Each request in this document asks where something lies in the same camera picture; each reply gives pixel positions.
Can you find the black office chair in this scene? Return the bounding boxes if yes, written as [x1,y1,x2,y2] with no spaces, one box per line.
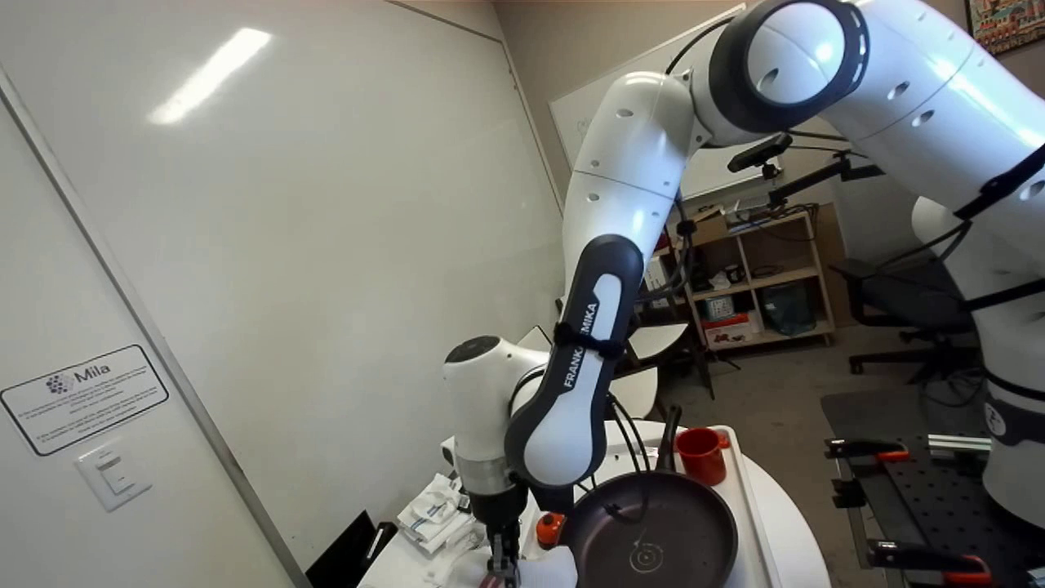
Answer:
[836,252,982,387]

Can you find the silver metal bar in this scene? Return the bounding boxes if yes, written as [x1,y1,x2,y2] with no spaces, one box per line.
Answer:
[923,431,996,458]

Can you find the small orange round object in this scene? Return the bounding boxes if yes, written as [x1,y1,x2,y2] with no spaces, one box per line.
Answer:
[533,509,572,553]

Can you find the black tool bench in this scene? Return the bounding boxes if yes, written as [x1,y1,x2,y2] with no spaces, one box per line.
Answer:
[817,387,1045,588]

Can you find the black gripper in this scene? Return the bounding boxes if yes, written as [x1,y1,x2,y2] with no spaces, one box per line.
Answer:
[466,487,535,588]

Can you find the red-handled black clamp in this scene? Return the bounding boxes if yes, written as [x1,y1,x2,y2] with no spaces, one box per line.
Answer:
[866,538,998,588]

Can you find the red mug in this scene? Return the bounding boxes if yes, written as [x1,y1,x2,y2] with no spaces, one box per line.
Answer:
[671,426,734,489]

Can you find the wooden shelf unit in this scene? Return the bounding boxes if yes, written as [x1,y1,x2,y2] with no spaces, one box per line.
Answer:
[665,206,842,359]

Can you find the black frying pan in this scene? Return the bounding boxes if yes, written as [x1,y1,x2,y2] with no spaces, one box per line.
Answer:
[562,406,743,588]

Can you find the orange-handled black clamp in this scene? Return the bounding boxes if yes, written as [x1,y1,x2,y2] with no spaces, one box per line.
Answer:
[824,435,914,471]

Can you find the white wall sign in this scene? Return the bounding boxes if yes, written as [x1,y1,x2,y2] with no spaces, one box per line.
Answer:
[0,343,172,461]

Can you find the framed wall picture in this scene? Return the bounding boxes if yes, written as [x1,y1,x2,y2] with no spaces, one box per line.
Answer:
[960,0,1045,60]

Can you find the black cable bundle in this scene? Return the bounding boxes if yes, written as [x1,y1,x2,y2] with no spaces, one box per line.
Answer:
[593,392,661,483]

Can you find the white red-striped towel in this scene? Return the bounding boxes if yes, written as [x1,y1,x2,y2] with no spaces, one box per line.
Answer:
[434,547,515,588]

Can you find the black camera boom stand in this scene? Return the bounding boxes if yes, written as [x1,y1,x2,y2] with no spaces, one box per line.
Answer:
[726,128,888,212]

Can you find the white light switch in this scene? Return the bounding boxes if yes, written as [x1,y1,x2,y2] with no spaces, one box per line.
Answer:
[75,435,156,517]

